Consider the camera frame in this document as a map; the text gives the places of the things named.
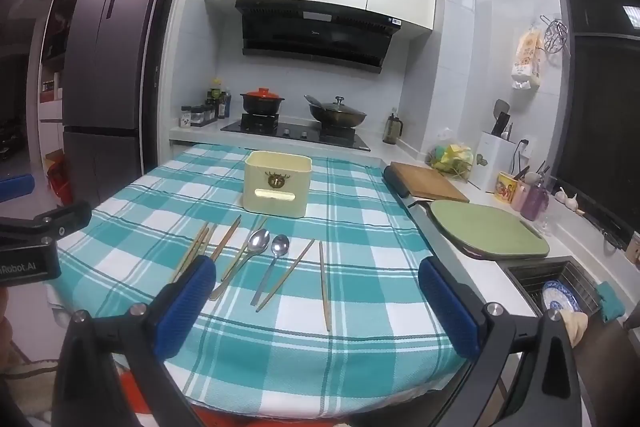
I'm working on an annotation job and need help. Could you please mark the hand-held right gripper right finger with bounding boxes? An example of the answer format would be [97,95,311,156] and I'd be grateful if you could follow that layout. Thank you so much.
[418,257,586,427]

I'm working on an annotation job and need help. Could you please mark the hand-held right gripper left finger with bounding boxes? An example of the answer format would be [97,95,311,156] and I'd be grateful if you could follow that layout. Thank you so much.
[50,255,217,427]

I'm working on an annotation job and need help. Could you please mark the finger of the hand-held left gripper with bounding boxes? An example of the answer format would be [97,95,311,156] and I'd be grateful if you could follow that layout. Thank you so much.
[0,201,94,249]
[0,176,35,204]

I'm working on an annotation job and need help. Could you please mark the wooden chopstick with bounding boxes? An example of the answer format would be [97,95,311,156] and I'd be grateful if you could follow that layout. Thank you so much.
[255,238,315,313]
[197,223,219,261]
[210,215,242,263]
[221,217,267,283]
[318,240,332,334]
[171,222,209,284]
[179,227,212,282]

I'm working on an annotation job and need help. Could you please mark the metal spoon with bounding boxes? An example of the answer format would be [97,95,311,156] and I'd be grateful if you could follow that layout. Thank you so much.
[209,229,271,301]
[250,234,291,306]

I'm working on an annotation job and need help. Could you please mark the cream utensil holder box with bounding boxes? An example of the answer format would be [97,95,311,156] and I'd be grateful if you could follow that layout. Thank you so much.
[243,150,314,221]

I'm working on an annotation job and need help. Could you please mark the red plastic bag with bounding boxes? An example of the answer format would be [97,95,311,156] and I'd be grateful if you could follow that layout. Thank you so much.
[44,154,74,208]

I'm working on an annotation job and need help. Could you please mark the red plastic object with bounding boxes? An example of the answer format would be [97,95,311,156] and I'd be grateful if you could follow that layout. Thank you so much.
[122,364,216,427]

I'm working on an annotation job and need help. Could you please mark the green cutting board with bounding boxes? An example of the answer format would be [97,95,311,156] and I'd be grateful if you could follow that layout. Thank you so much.
[429,199,551,261]

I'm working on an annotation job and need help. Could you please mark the blue patterned plate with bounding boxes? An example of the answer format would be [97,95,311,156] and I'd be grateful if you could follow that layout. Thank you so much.
[541,280,584,314]

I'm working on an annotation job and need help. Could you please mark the teal plaid tablecloth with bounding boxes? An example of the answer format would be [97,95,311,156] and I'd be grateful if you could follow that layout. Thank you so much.
[50,142,458,409]

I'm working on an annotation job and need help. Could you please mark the beige cloth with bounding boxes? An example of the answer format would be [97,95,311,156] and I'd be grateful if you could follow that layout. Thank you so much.
[559,309,590,349]

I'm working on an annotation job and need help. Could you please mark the wooden cutting board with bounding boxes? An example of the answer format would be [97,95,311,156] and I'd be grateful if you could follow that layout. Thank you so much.
[389,161,470,203]

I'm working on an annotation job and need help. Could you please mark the pink cup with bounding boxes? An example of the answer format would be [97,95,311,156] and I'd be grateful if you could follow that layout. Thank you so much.
[512,180,531,213]

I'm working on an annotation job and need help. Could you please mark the yellow printed mug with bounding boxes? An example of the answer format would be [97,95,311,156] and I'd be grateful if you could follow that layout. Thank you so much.
[495,171,521,208]

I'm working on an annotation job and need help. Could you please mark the grey refrigerator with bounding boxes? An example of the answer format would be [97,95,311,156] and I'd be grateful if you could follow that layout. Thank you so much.
[61,0,174,208]

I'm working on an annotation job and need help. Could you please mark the purple bottle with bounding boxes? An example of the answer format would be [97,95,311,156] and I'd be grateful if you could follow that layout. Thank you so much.
[522,179,550,223]

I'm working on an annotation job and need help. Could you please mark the mesh bag of sponges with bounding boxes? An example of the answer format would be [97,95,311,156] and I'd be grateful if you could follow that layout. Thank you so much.
[428,142,475,182]

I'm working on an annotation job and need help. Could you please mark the white knife block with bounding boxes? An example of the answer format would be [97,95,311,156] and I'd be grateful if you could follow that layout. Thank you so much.
[472,130,519,193]

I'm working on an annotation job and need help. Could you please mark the teal dish cloth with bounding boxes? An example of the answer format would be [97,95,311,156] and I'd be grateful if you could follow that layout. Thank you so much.
[594,280,626,324]

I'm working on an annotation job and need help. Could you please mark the garlic bulbs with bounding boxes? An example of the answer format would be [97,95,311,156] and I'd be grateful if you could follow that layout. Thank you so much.
[556,186,586,214]

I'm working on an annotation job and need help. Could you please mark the dark spice jars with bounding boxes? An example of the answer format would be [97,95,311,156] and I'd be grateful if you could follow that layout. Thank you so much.
[192,104,219,126]

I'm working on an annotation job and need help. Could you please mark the dark water jug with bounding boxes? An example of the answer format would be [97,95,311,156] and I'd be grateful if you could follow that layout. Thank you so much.
[382,106,404,146]

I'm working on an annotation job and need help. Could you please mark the black spatula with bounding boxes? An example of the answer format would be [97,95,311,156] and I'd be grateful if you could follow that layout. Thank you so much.
[491,99,512,138]

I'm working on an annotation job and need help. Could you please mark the black gas stove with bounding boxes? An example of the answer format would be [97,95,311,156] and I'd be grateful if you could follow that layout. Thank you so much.
[220,113,372,152]

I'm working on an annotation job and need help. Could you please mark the black pot with red lid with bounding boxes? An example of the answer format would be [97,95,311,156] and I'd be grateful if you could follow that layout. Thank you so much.
[240,88,286,116]

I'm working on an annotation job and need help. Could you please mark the dark wok with lid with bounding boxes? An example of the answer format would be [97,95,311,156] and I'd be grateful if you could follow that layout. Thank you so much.
[304,95,369,129]

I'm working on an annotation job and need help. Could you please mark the dark window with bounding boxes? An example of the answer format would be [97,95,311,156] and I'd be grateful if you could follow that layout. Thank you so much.
[546,0,640,254]

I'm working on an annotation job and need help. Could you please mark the hanging printed bag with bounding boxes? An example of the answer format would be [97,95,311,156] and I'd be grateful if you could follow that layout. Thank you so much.
[509,29,544,90]

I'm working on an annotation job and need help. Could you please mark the black range hood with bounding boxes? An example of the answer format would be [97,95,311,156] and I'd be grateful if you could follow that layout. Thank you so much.
[234,0,405,74]

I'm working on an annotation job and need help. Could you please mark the hanging wire trivet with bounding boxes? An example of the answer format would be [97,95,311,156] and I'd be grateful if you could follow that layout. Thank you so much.
[539,15,571,56]

